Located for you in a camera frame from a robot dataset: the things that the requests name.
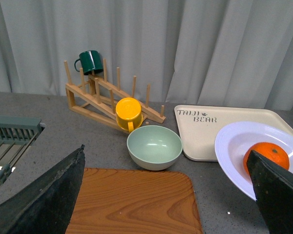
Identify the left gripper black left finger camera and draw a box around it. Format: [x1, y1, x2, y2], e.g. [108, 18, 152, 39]
[0, 145, 85, 234]

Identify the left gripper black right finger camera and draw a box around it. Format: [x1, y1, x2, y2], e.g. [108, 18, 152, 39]
[247, 150, 293, 234]

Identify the orange mandarin fruit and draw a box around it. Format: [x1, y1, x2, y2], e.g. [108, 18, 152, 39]
[243, 142, 290, 175]

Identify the white round plate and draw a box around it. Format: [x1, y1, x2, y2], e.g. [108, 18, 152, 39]
[214, 121, 293, 200]

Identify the wooden cutting board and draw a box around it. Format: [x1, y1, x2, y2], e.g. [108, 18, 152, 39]
[66, 168, 203, 234]

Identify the grey-green dish drainer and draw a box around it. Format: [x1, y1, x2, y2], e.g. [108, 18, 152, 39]
[0, 116, 43, 186]

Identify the beige bear tray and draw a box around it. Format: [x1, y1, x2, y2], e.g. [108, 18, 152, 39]
[174, 105, 293, 161]

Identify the wooden dish rack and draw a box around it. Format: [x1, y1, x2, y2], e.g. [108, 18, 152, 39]
[63, 58, 167, 134]

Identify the yellow mug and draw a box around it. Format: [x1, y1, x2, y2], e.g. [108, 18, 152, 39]
[116, 97, 143, 133]

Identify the light green bowl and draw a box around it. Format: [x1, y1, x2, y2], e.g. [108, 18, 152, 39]
[126, 125, 183, 171]

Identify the dark green mug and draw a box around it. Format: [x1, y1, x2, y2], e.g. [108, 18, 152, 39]
[74, 50, 104, 76]

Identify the grey curtain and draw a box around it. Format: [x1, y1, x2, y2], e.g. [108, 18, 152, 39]
[0, 0, 293, 111]

